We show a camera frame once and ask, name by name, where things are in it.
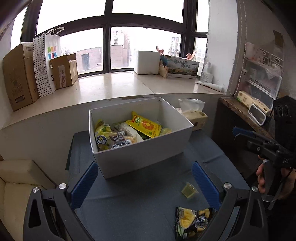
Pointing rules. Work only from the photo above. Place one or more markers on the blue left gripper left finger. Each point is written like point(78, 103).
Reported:
point(81, 184)

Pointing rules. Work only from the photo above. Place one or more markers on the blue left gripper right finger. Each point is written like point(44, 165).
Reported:
point(207, 186)

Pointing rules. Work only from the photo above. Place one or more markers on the green jelly cup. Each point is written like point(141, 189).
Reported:
point(189, 190)

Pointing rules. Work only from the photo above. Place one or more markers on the black yellow chips bag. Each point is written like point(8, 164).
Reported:
point(190, 224)

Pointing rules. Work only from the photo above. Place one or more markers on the white cardboard storage box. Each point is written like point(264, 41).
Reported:
point(139, 155)

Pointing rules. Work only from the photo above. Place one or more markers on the yellow sunflower seed bag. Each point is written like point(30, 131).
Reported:
point(144, 125)

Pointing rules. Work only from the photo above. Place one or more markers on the dark chestnut snack packet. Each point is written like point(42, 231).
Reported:
point(119, 140)

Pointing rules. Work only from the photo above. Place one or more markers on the right hand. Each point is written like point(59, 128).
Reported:
point(286, 188)

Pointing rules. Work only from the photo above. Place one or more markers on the white framed mirror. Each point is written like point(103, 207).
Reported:
point(257, 114)

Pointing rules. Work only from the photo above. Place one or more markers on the yellow-green chips bag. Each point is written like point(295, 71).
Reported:
point(103, 134)

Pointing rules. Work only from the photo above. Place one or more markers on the wooden side shelf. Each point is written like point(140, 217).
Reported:
point(240, 110)

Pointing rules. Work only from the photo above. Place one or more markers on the blue fabric table cloth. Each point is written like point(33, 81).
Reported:
point(141, 205)

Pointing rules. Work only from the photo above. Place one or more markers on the green-beige small carton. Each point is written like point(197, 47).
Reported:
point(248, 100)

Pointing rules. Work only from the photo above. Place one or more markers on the cream sofa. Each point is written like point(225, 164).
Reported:
point(18, 178)

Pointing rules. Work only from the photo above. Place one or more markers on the clear plastic drawer organizer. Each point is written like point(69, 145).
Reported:
point(262, 73)

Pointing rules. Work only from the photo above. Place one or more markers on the beige tissue pack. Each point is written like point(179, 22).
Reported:
point(192, 109)

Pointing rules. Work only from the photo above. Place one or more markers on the white tube on sill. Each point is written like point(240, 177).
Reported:
point(211, 85)

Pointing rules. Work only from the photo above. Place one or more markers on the white plastic bottle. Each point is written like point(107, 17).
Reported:
point(206, 75)

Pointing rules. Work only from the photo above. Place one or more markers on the small open cardboard box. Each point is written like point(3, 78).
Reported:
point(64, 70)

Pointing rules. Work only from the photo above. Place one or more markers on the printed landscape tissue box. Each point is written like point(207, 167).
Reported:
point(182, 68)

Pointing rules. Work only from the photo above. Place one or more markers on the small woven basket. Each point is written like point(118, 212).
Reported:
point(163, 70)

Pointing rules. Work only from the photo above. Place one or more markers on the tall brown cardboard box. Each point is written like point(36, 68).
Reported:
point(19, 76)

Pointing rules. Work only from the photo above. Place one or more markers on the white foam box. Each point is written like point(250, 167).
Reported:
point(147, 62)

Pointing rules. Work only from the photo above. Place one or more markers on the white dotted paper bag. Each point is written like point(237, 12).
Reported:
point(45, 48)

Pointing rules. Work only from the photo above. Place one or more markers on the black window frame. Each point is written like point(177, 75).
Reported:
point(186, 28)

